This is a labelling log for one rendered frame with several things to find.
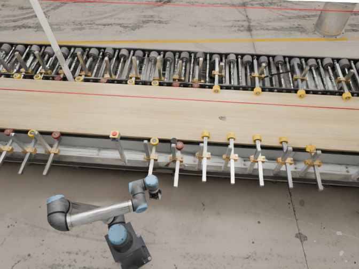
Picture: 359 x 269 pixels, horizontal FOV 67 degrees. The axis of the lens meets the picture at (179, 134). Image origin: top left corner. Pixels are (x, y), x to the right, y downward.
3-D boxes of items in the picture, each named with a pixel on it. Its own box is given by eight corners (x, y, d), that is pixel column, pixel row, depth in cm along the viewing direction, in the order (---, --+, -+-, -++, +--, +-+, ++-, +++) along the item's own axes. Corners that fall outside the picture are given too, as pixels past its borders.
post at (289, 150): (276, 174, 270) (293, 150, 230) (273, 174, 270) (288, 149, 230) (276, 171, 272) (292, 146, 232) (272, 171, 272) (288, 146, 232)
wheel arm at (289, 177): (292, 188, 237) (293, 187, 234) (288, 188, 237) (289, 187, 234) (285, 140, 264) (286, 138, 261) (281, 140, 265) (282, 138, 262)
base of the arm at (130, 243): (137, 244, 244) (135, 242, 235) (117, 256, 238) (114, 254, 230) (127, 226, 253) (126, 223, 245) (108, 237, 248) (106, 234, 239)
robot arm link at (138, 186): (130, 195, 196) (146, 190, 198) (126, 180, 203) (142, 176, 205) (131, 199, 204) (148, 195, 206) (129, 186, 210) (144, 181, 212)
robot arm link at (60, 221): (45, 233, 175) (148, 206, 191) (44, 214, 182) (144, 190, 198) (50, 238, 184) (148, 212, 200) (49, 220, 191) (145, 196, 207)
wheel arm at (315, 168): (321, 190, 235) (322, 189, 233) (318, 190, 235) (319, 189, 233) (313, 154, 256) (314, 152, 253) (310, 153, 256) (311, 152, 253)
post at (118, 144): (126, 164, 278) (117, 140, 240) (122, 164, 278) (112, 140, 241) (127, 160, 280) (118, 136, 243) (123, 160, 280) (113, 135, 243)
